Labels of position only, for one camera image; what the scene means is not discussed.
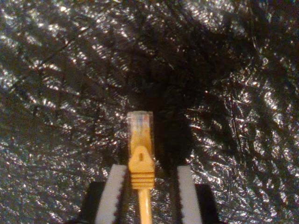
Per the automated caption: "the black bubble wrap mat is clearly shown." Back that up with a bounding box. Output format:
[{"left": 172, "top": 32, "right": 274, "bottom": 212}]
[{"left": 0, "top": 0, "right": 299, "bottom": 224}]

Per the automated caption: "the yellow network cable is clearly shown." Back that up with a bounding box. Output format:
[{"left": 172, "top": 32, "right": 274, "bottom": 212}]
[{"left": 127, "top": 111, "right": 156, "bottom": 224}]

